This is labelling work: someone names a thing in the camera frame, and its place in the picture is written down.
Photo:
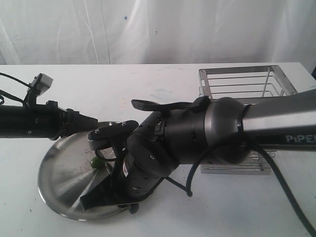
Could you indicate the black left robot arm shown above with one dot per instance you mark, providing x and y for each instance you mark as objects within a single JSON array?
[{"x": 43, "y": 121}]

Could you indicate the black knife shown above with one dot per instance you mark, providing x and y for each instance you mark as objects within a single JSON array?
[{"x": 133, "y": 208}]

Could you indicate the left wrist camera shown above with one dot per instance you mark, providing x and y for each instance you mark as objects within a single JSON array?
[{"x": 38, "y": 87}]

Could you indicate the white backdrop curtain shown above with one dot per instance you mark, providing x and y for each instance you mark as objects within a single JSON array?
[{"x": 157, "y": 31}]

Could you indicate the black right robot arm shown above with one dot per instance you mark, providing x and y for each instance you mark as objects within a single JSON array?
[{"x": 220, "y": 131}]

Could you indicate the green cucumber piece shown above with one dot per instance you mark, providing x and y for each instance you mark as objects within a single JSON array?
[{"x": 96, "y": 163}]

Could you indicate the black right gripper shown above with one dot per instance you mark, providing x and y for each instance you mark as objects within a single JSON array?
[{"x": 134, "y": 176}]

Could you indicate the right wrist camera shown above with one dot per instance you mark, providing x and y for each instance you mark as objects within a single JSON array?
[{"x": 107, "y": 136}]

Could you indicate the steel wire utensil rack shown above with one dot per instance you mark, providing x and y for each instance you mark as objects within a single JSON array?
[{"x": 250, "y": 85}]

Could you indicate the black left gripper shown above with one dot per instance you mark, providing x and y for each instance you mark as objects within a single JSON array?
[{"x": 70, "y": 122}]

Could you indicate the round stainless steel plate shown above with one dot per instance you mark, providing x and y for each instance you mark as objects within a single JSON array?
[{"x": 65, "y": 175}]

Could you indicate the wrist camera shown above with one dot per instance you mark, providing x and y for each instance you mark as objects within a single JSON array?
[
  {"x": 107, "y": 136},
  {"x": 38, "y": 87}
]

